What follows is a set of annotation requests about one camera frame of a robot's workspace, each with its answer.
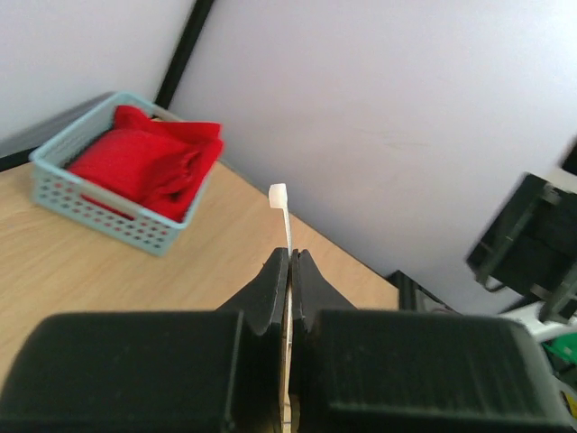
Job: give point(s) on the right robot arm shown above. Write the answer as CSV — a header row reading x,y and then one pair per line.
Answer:
x,y
530,247

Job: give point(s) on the blue perforated plastic basket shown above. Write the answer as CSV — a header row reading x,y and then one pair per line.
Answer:
x,y
65,193

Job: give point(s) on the red cloth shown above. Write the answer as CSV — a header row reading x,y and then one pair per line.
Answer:
x,y
157,165

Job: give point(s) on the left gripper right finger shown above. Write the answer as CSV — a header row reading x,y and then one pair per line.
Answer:
x,y
374,370

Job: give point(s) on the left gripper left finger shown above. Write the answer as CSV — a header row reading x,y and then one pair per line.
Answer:
x,y
156,371

